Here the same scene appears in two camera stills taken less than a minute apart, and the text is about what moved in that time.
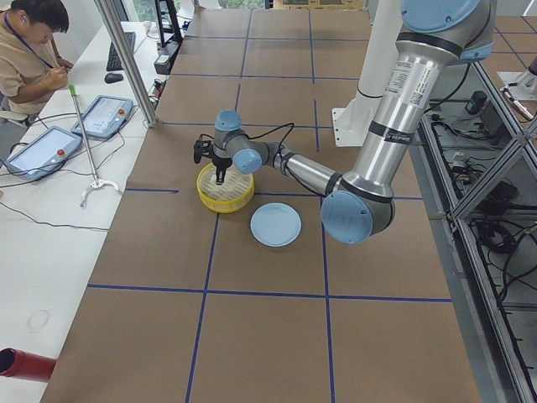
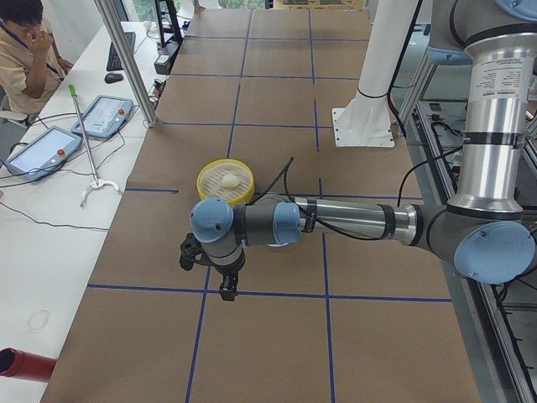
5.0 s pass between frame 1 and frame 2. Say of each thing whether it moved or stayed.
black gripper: moved
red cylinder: stayed
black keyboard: stayed
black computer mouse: stayed
